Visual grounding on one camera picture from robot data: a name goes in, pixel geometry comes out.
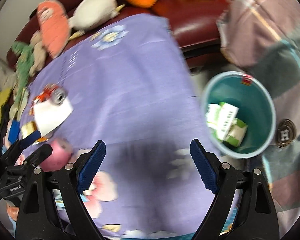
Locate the pink paper cup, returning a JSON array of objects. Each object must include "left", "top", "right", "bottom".
[{"left": 40, "top": 138, "right": 73, "bottom": 172}]

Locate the gold foil snack bag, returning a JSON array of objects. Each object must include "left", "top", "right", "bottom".
[{"left": 20, "top": 121, "right": 37, "bottom": 139}]

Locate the teal plastic trash bin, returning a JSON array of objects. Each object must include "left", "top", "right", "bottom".
[{"left": 201, "top": 71, "right": 276, "bottom": 159}]

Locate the white paper napkin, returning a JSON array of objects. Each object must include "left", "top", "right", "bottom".
[{"left": 33, "top": 97, "right": 73, "bottom": 137}]

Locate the orange snack wrapper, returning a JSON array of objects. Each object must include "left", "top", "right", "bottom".
[{"left": 29, "top": 89, "right": 52, "bottom": 115}]

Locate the red soda can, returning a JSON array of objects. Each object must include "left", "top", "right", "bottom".
[{"left": 43, "top": 83, "right": 67, "bottom": 105}]

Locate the purple floral tablecloth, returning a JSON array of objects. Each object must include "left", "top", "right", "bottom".
[{"left": 29, "top": 14, "right": 217, "bottom": 239}]

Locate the beige bear plush toy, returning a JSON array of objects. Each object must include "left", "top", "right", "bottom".
[{"left": 29, "top": 30, "right": 46, "bottom": 76}]

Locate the green crocodile plush toy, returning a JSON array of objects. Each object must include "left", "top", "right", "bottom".
[{"left": 9, "top": 41, "right": 35, "bottom": 119}]

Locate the green white carton in bin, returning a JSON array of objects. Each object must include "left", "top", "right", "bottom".
[{"left": 205, "top": 102, "right": 248, "bottom": 147}]

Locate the pink carrot plush toy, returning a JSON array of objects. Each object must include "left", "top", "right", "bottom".
[{"left": 37, "top": 0, "right": 71, "bottom": 59}]

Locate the white duck plush toy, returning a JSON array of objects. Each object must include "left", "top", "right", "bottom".
[{"left": 68, "top": 0, "right": 123, "bottom": 40}]

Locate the dark red leather sofa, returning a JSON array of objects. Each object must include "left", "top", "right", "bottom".
[{"left": 15, "top": 0, "right": 230, "bottom": 69}]

